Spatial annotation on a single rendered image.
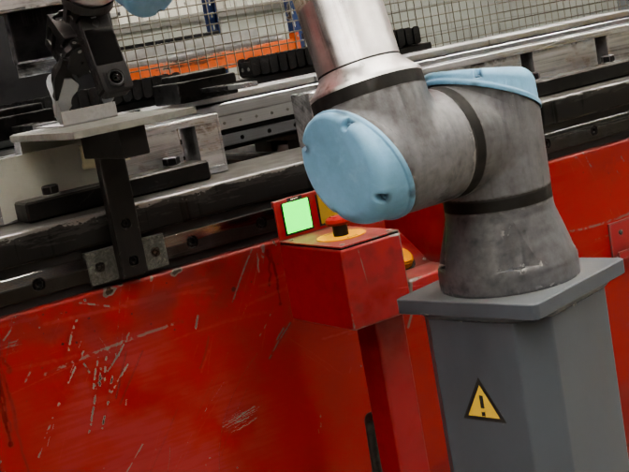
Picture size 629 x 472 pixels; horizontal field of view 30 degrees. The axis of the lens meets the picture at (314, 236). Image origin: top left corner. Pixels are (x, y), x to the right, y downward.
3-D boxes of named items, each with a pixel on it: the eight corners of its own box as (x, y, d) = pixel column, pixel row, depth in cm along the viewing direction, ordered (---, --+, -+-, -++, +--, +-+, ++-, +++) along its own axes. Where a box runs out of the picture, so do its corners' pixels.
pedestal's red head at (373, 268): (355, 331, 161) (331, 204, 158) (292, 319, 175) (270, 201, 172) (462, 292, 172) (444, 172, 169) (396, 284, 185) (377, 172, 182)
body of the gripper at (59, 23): (92, 40, 174) (98, -30, 165) (116, 74, 169) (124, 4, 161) (42, 49, 170) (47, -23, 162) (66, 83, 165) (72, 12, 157)
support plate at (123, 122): (74, 140, 151) (72, 132, 151) (10, 142, 173) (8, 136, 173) (197, 113, 160) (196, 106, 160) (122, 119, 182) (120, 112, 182)
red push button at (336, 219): (339, 243, 165) (334, 219, 165) (323, 242, 169) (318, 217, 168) (361, 237, 167) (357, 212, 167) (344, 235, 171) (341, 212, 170)
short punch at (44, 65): (21, 78, 174) (7, 13, 172) (17, 79, 176) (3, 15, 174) (83, 66, 179) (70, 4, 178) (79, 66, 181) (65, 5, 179)
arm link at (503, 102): (577, 177, 124) (558, 49, 121) (486, 206, 116) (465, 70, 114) (495, 177, 134) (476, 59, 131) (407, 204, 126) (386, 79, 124)
